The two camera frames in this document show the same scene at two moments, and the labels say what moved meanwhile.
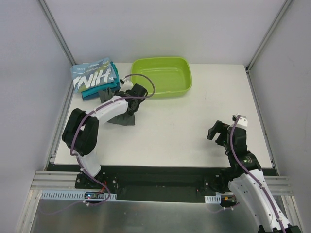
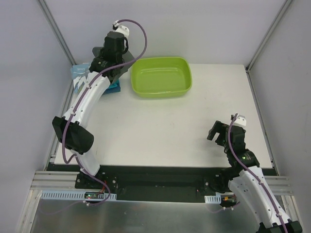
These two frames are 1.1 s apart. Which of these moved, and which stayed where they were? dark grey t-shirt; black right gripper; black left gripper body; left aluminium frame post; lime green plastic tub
Moved: black left gripper body; dark grey t-shirt
Stayed: black right gripper; lime green plastic tub; left aluminium frame post
